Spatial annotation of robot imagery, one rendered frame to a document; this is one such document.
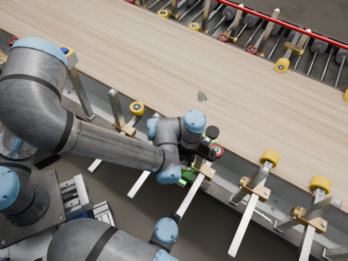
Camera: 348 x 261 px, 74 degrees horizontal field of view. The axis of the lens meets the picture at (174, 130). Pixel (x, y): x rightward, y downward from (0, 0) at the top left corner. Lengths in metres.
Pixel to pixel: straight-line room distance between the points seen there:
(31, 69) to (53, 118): 0.11
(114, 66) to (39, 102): 1.11
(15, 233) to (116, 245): 0.69
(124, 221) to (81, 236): 1.60
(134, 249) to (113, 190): 1.70
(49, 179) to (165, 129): 0.55
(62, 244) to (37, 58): 0.36
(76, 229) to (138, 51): 1.39
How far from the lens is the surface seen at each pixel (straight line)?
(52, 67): 0.57
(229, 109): 1.39
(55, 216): 1.01
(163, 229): 0.79
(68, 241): 0.42
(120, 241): 0.41
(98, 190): 2.11
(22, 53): 0.58
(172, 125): 0.74
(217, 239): 2.02
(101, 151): 0.55
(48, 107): 0.51
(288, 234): 1.43
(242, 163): 1.39
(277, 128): 1.42
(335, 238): 1.66
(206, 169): 1.20
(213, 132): 0.99
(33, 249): 1.11
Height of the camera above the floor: 1.95
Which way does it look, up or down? 58 degrees down
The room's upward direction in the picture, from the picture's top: 7 degrees clockwise
